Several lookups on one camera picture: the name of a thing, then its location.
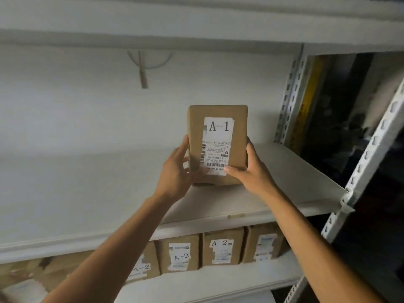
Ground person's right hand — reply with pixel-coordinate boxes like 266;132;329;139
223;137;280;200

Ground grey wire loop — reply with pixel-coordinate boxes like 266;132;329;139
127;50;173;89

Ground white metal shelf board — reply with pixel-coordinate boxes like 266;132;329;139
0;143;350;264
0;249;304;303
0;0;404;56

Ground person's left forearm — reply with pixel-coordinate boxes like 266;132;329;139
41;194;177;303

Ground tall labelled cardboard box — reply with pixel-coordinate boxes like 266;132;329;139
187;105;249;187

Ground blurred brown cardboard box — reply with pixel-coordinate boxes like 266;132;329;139
0;250;95;293

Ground small labelled cardboard box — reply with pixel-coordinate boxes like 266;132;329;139
242;223;287;264
157;234;201;274
202;227;245;267
126;241;161;284

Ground white perforated shelf upright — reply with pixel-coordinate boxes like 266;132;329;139
274;44;308;144
284;78;404;303

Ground person's left hand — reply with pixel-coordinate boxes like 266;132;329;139
154;134;211;204

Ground person's right forearm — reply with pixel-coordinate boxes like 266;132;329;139
266;190;387;303

